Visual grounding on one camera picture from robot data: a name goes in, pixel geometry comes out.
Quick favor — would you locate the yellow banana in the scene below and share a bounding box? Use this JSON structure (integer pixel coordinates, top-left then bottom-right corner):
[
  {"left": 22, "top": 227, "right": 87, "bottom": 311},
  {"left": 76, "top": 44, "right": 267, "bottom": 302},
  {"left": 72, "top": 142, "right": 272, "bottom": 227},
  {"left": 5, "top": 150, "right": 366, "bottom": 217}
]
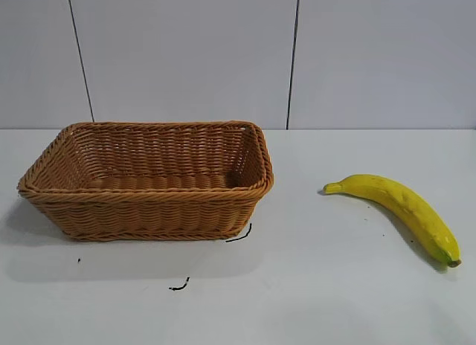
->
[{"left": 321, "top": 174, "right": 463, "bottom": 268}]

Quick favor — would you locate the brown woven wicker basket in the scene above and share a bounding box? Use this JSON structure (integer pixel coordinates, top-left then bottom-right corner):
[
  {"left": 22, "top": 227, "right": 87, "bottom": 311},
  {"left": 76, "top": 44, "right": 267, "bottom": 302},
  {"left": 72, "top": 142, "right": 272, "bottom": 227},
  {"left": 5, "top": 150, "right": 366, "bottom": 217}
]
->
[{"left": 16, "top": 120, "right": 275, "bottom": 242}]

